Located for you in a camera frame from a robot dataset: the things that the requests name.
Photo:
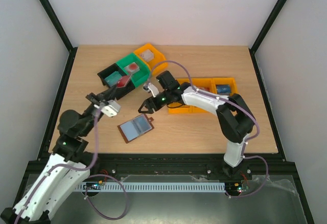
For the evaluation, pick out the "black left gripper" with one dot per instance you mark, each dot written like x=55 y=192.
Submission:
x=103 y=98

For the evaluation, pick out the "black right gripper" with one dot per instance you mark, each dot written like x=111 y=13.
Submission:
x=152 y=104

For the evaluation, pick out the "brown leather card holder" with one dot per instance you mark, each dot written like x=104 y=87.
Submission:
x=136 y=127

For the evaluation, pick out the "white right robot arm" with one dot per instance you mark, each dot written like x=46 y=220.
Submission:
x=236 y=121

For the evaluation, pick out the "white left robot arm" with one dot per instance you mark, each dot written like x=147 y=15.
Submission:
x=68 y=165

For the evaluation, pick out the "teal card stack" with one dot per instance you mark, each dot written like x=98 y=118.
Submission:
x=113 y=78

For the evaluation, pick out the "red white card stack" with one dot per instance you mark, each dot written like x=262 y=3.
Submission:
x=132 y=68

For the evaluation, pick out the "blue card stack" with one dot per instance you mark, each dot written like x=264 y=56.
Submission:
x=223 y=89

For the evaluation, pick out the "black bin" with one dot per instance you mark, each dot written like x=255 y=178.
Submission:
x=121 y=92

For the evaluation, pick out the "yellow bin near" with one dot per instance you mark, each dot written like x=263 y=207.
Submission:
x=178 y=108

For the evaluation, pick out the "green bin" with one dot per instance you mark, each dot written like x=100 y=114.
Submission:
x=141 y=76

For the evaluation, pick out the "yellow bin middle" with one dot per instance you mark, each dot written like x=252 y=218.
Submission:
x=203 y=82

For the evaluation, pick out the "yellow bin far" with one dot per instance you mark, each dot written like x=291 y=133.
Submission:
x=227 y=80

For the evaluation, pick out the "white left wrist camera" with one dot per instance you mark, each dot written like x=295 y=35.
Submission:
x=110 y=108

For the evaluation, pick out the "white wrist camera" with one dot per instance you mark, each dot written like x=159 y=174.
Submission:
x=151 y=88
x=110 y=108

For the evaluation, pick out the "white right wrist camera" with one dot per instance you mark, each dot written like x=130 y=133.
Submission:
x=151 y=88

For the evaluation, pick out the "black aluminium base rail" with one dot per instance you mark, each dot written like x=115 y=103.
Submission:
x=117 y=164

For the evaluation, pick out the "white slotted cable duct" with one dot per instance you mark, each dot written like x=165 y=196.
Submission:
x=130 y=187

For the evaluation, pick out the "black frame post left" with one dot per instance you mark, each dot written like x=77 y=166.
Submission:
x=57 y=24

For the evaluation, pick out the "black frame post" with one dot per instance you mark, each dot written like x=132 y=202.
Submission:
x=57 y=24
x=267 y=25

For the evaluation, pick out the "black frame post right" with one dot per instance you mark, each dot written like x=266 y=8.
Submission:
x=267 y=25

